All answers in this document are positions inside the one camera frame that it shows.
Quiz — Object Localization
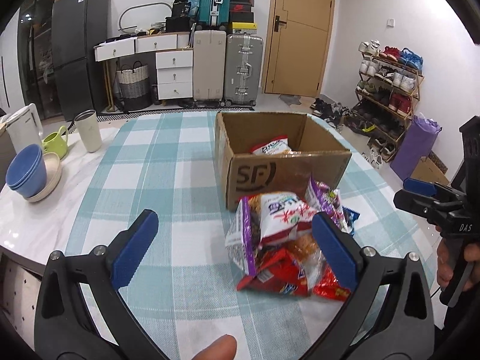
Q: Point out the purple rolled mat bag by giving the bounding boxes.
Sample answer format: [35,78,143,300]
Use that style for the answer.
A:
[391,114,442,180]

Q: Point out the woven laundry basket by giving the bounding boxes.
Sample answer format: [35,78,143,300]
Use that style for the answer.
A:
[116,61,152,112]

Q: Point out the teal hard suitcase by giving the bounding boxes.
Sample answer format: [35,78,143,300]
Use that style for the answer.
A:
[197,0,234,31]

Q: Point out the red cookie snack packet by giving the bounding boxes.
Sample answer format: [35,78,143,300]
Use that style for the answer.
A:
[312,262,351,302]

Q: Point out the black refrigerator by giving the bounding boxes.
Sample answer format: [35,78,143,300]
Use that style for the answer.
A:
[51,0,109,121]

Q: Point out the purple snack bag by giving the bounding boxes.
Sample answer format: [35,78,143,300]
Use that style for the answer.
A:
[225,178,347,275]

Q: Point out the person's left hand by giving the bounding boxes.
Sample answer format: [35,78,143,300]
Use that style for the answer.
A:
[193,334,238,360]

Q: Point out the teal plaid tablecloth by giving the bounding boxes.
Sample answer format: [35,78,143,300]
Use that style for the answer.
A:
[63,110,429,360]

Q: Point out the stacked shoe boxes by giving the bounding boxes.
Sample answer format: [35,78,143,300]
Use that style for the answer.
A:
[228,0,258,35]

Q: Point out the wooden shoe rack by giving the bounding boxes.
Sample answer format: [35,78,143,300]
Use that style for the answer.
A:
[346,40,424,164]

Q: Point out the white red noodle snack bag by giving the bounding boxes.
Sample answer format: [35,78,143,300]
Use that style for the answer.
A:
[250,136,292,155]

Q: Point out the white electric kettle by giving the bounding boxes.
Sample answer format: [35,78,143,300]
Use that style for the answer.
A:
[1,103,43,153]

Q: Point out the red chip bag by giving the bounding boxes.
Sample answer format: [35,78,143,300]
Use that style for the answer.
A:
[236,247,309,297]

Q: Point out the cream tumbler cup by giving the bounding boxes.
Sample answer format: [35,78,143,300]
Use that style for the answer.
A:
[74,110,103,153]

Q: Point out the silver aluminium suitcase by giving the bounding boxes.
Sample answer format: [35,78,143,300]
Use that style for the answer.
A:
[224,33,264,107]

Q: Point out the person's right hand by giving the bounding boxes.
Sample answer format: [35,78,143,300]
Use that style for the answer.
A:
[435,224,480,292]

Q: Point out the white drawer desk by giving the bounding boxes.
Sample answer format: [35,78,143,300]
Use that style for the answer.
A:
[94,32,193,101]

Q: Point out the blue Oreo snack packet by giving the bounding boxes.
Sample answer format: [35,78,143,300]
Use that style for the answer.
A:
[343,207,360,236]

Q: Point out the blue stacked bowls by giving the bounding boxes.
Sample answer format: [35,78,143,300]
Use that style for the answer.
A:
[6,144,47,198]

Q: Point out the beige hard suitcase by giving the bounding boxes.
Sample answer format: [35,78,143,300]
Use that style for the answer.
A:
[193,30,226,102]

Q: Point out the green ceramic mug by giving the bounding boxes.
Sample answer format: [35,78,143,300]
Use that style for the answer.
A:
[42,125,68,159]

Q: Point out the cream shallow bowl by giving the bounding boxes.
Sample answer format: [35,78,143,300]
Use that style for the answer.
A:
[26,153,63,203]

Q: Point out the wooden door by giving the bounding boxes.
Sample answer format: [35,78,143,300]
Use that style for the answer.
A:
[262,0,335,98]

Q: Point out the clear wrapped orange snack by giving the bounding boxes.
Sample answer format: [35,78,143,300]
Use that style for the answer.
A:
[286,233,325,287]

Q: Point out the small cardboard box on floor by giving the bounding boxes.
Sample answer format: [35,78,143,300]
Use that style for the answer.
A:
[410,151,450,185]

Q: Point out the brown SF cardboard box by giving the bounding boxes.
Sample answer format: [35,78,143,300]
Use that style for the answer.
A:
[214,111,352,211]

